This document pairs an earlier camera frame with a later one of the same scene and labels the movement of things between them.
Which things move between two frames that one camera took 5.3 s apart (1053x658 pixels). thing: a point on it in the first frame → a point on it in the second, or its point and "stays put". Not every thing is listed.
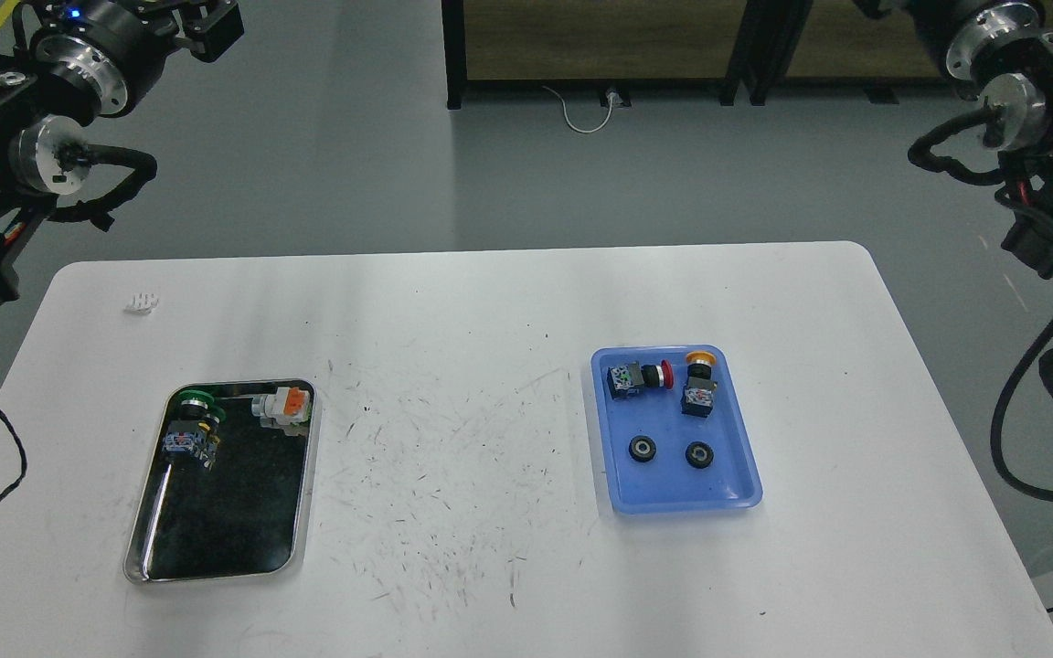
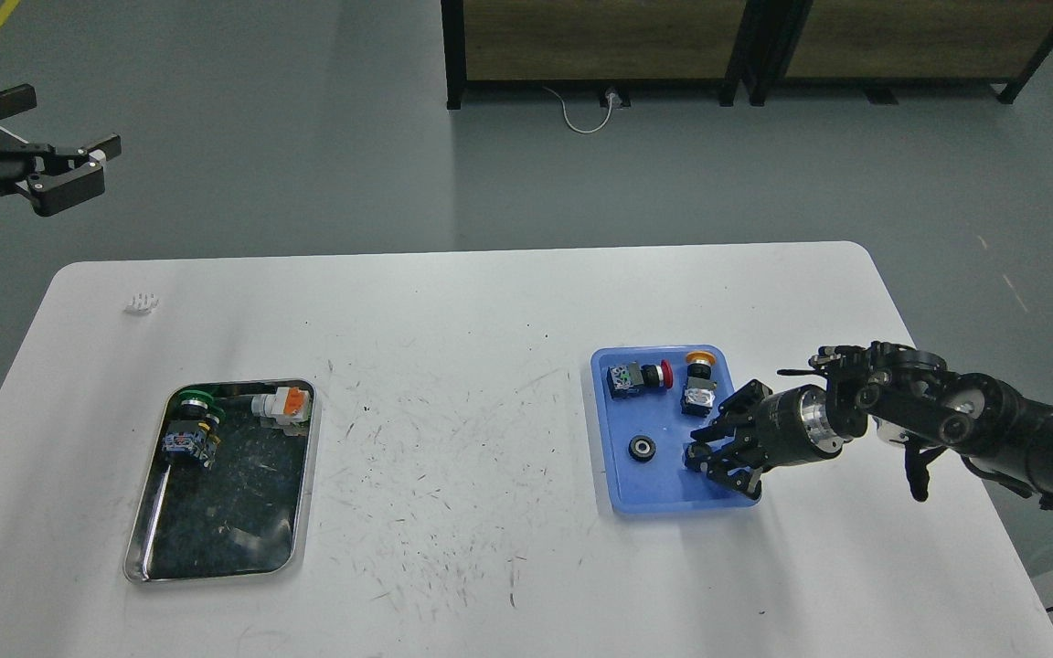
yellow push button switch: (697, 396) stays put
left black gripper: (208, 26) → (62, 175)
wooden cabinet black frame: (617, 44) stays put
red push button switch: (625, 379) stays put
